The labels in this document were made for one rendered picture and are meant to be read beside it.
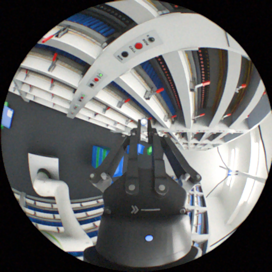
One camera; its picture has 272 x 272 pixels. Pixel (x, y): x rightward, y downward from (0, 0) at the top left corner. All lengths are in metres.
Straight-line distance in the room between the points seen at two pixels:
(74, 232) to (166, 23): 0.71
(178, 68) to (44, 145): 1.24
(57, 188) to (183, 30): 0.85
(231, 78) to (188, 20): 0.21
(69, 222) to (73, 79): 0.68
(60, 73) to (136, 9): 0.37
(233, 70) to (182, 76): 0.18
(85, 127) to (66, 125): 0.26
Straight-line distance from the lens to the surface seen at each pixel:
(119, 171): 1.03
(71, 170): 1.22
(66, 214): 0.56
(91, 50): 0.30
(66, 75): 0.45
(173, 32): 0.22
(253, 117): 0.89
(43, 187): 0.69
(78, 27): 0.34
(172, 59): 0.25
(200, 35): 0.24
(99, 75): 0.32
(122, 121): 0.77
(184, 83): 0.30
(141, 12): 0.23
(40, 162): 0.89
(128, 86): 0.32
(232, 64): 0.32
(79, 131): 1.15
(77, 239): 0.49
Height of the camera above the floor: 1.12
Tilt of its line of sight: 37 degrees down
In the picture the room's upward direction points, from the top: 91 degrees clockwise
